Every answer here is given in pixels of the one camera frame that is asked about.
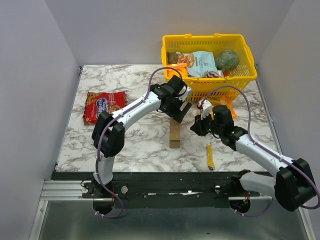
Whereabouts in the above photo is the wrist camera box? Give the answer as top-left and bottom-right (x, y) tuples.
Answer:
(197, 99), (213, 120)
(177, 86), (193, 102)

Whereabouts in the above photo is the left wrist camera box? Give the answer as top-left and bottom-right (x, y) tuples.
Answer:
(177, 86), (193, 102)

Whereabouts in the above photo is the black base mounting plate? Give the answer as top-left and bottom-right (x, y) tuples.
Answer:
(51, 171), (291, 209)

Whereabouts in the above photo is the yellow utility knife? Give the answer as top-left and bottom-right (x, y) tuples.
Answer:
(206, 144), (216, 171)

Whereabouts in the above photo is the light blue cassava chips bag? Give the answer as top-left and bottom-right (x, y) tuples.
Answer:
(176, 51), (218, 78)

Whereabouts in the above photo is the aluminium frame rail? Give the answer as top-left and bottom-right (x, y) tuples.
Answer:
(30, 173), (316, 240)

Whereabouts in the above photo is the orange mango candy bag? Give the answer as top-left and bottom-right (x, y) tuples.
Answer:
(215, 96), (237, 119)

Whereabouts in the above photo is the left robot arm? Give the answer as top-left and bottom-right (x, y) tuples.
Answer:
(91, 75), (193, 198)

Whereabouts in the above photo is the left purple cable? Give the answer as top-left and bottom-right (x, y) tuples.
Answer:
(96, 66), (185, 218)

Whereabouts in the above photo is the brown cardboard express box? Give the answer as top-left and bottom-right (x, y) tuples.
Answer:
(169, 119), (181, 149)

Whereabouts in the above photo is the purple cable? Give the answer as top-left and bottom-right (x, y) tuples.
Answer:
(96, 66), (185, 218)
(198, 85), (320, 217)

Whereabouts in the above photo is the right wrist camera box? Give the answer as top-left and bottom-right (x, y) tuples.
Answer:
(197, 99), (213, 120)

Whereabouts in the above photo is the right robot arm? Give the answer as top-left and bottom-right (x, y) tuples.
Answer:
(190, 101), (320, 212)

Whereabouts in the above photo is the orange Scrub Daddy sponge box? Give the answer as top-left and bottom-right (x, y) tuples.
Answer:
(166, 62), (188, 79)

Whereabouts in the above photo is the yellow plastic shopping basket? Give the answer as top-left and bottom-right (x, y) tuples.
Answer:
(161, 33), (258, 102)

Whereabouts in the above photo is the green netted melon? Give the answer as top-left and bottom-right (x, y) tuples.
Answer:
(216, 49), (240, 72)

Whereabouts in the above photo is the red snack bag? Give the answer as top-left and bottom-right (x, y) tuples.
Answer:
(82, 91), (126, 126)

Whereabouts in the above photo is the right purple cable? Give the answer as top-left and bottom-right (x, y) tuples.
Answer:
(198, 85), (320, 217)

